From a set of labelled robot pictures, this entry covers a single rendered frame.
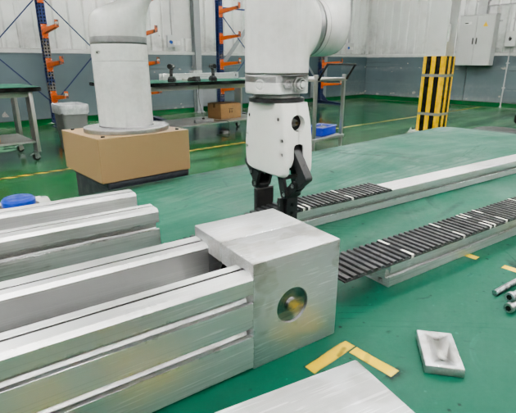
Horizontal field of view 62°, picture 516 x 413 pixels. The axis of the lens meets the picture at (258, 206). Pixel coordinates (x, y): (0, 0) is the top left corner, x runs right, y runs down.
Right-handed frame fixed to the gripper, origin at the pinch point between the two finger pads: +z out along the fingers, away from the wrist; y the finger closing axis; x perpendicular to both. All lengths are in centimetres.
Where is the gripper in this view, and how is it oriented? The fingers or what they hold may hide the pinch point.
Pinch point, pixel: (274, 205)
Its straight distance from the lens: 63.5
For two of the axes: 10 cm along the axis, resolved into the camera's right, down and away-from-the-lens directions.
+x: -8.3, 1.8, -5.3
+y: -5.6, -2.6, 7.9
